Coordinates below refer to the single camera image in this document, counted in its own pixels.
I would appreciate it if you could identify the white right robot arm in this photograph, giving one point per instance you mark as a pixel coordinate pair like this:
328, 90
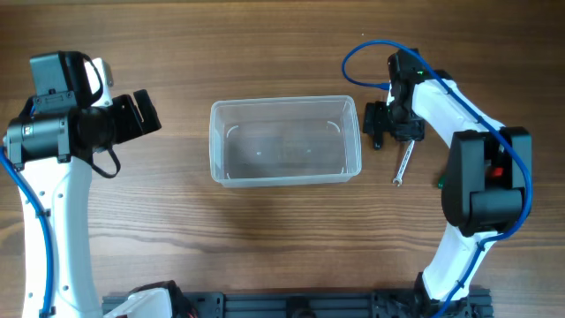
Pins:
486, 193

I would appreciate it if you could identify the small silver wrench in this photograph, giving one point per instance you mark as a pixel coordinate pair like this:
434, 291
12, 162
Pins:
398, 179

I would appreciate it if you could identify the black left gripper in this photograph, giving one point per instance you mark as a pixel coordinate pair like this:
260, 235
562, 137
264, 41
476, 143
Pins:
132, 124

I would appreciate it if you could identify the clear plastic container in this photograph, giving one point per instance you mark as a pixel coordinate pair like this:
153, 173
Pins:
284, 141

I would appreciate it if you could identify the black orange screwdriver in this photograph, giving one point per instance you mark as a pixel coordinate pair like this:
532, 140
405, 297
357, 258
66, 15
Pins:
377, 141

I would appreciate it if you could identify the red handled cutters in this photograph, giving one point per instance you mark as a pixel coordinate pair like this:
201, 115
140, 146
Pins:
494, 164

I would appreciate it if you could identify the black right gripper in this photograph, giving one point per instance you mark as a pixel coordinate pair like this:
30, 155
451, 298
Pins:
374, 120

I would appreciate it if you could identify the green handled screwdriver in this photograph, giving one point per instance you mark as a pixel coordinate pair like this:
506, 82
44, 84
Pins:
441, 182

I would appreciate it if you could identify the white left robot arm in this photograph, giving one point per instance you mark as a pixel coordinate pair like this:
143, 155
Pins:
48, 151

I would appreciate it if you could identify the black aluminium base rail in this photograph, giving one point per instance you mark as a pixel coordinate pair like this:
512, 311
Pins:
309, 304

